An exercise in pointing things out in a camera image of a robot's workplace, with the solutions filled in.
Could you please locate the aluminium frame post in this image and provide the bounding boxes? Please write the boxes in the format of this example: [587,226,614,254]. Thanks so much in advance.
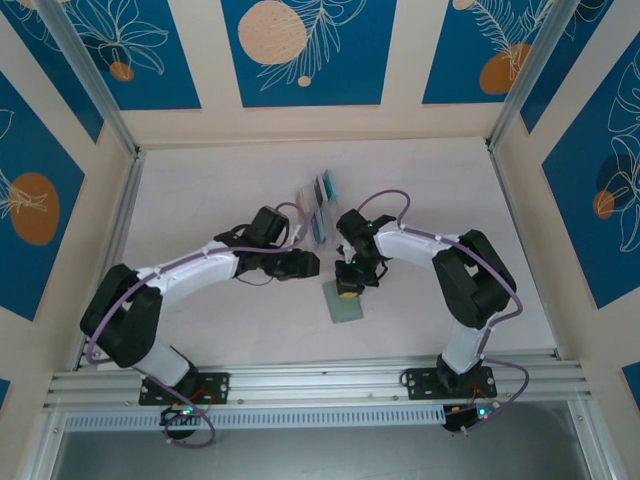
[487,0,591,151]
[37,0,142,157]

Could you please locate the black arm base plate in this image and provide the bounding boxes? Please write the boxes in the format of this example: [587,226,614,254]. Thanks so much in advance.
[402,367,497,401]
[138,372,231,406]

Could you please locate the clear acrylic card display stand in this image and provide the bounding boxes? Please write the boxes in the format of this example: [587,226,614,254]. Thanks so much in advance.
[294,169,344,250]

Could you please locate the aluminium side rail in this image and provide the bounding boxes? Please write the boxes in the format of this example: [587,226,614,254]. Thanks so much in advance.
[487,144,562,361]
[74,149,147,371]

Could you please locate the aluminium frame crossbeam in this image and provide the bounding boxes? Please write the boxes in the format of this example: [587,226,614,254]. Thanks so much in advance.
[42,349,599,411]

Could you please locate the white slotted cable duct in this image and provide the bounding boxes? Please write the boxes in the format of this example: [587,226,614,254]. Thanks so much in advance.
[64,404,446,431]

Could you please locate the blue floral wall panel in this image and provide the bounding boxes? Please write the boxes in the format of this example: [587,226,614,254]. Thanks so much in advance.
[422,0,554,106]
[519,0,640,135]
[49,0,202,112]
[542,34,640,311]
[0,0,105,145]
[221,0,399,109]
[0,72,87,322]

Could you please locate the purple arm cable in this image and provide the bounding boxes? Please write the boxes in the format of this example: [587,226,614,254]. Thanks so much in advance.
[357,188,531,436]
[87,202,301,446]

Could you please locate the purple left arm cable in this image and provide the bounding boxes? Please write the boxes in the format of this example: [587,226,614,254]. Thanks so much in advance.
[87,202,301,446]

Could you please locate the black controller board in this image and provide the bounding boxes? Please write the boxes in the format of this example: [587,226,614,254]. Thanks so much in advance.
[159,404,202,427]
[443,401,501,434]

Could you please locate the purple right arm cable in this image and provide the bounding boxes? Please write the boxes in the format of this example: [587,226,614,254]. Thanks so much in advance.
[357,188,531,436]

